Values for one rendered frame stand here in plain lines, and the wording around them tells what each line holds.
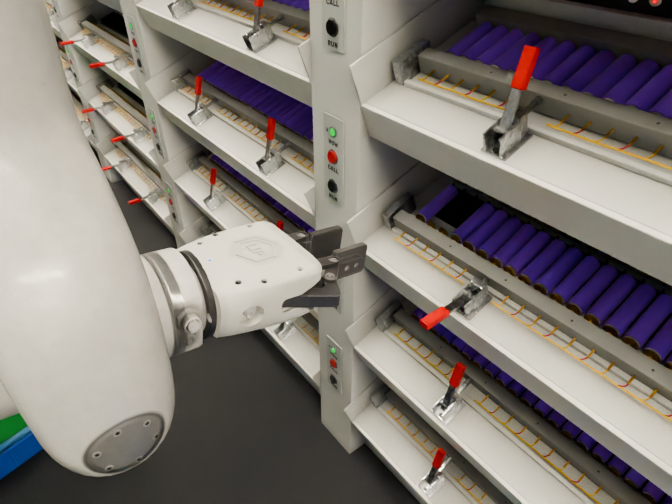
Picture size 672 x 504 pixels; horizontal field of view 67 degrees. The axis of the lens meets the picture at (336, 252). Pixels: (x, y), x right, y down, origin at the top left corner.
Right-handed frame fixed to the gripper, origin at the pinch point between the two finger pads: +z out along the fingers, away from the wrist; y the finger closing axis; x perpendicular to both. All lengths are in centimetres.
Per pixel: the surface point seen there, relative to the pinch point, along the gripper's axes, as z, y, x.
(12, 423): -29, 50, 57
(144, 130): 20, 107, 24
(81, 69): 16, 151, 17
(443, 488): 23, -9, 47
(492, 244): 21.1, -4.6, 2.2
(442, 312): 10.1, -7.4, 6.5
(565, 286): 21.0, -14.4, 2.2
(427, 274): 15.8, -0.3, 7.4
